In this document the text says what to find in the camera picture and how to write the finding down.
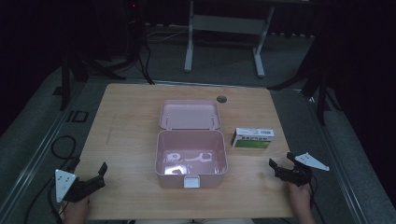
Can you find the black metal stand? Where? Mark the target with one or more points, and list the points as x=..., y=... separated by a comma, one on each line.
x=66, y=81
x=322, y=93

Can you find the pink plastic box with lid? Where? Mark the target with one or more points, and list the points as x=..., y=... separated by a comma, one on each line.
x=190, y=146

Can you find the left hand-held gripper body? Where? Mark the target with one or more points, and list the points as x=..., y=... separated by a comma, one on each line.
x=82, y=188

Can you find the person's light trousers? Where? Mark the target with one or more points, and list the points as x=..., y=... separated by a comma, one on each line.
x=190, y=221

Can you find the white and green medicine box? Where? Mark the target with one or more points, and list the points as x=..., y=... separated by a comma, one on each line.
x=252, y=138

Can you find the dark computer tower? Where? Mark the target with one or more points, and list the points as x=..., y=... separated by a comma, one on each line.
x=134, y=28

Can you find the grey round table grommet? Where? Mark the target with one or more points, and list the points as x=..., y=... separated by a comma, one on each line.
x=221, y=99

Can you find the person's left hand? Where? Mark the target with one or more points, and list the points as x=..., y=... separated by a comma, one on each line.
x=76, y=211

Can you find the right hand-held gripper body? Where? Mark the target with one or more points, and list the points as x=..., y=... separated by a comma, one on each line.
x=297, y=175

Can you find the person's right hand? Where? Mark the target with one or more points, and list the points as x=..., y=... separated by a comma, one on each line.
x=299, y=197

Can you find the white metal desk frame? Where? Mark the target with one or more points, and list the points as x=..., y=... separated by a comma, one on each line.
x=227, y=24

